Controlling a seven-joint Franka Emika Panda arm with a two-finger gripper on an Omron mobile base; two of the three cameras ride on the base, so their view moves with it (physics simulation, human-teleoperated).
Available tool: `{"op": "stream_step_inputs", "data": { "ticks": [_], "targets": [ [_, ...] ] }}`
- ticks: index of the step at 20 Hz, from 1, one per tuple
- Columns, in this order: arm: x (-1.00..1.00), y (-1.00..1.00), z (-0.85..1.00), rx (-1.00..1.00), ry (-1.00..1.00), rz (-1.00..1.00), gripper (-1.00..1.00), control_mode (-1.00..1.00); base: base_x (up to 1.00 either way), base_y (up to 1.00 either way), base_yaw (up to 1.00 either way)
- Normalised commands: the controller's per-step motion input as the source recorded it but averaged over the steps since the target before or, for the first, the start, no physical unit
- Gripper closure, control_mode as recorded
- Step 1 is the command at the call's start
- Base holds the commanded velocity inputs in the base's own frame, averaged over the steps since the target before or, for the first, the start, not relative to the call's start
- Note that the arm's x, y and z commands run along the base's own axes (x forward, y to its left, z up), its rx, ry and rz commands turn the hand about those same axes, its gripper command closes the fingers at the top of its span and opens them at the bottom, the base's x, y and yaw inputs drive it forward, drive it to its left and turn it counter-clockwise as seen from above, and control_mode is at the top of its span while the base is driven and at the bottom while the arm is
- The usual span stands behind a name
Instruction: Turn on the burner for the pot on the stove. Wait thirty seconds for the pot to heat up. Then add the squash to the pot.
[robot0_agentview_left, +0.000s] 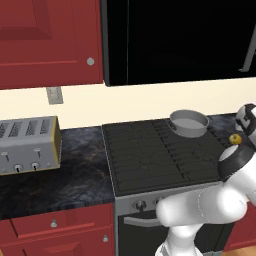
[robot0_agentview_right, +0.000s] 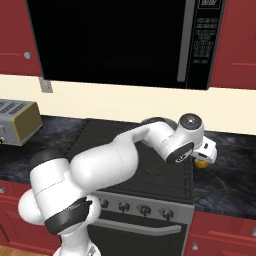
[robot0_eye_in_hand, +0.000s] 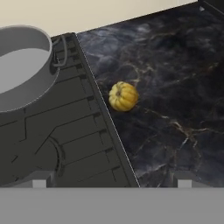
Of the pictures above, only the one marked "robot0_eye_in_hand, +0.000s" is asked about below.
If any dark grey stove hob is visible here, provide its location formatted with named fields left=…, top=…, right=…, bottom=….
left=0, top=31, right=142, bottom=188

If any yellow squash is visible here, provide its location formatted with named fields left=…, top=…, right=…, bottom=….
left=108, top=80, right=140, bottom=113

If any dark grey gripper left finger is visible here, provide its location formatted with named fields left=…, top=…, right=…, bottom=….
left=5, top=170, right=57, bottom=188

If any grey metal pot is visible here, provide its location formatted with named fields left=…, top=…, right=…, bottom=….
left=0, top=24, right=68, bottom=114

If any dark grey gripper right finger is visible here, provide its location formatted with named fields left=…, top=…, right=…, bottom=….
left=168, top=170, right=218, bottom=188

